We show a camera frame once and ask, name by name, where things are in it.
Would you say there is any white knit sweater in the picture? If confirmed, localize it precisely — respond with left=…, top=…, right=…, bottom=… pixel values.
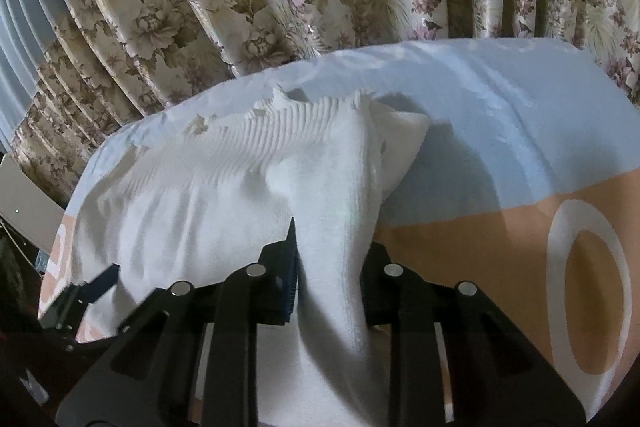
left=70, top=91, right=431, bottom=426

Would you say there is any peach and blue blanket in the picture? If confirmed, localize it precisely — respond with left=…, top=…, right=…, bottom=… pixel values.
left=40, top=39, right=639, bottom=416

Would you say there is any grey bedside furniture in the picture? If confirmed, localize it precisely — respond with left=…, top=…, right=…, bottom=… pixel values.
left=0, top=155, right=64, bottom=254

